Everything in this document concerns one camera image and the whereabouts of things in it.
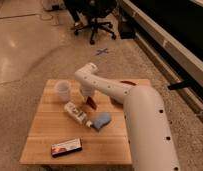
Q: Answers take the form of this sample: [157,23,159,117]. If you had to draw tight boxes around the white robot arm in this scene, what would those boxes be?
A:
[75,63,181,171]

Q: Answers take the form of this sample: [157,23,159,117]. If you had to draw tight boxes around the orange ceramic bowl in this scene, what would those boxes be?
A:
[110,80,137,105]

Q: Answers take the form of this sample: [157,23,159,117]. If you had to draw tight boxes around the white plastic bottle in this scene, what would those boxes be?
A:
[64,102,92,127]

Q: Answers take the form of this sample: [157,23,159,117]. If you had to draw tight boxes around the translucent plastic cup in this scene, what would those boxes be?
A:
[54,80,71,103]

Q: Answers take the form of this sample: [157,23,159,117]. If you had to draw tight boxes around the blue sponge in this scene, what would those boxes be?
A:
[93,112,112,131]

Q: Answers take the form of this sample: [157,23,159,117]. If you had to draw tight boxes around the wooden table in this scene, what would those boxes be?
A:
[19,78,153,171]

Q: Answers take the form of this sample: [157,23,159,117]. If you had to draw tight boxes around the red and white box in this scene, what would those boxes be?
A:
[51,138,82,157]

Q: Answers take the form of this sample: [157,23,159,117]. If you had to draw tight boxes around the black bag on floor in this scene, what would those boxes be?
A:
[118,15,135,39]

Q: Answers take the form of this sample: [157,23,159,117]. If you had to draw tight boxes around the black office chair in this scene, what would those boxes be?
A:
[74,0,117,45]

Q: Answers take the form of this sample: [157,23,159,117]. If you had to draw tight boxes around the seated person legs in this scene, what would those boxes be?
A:
[63,0,90,30]

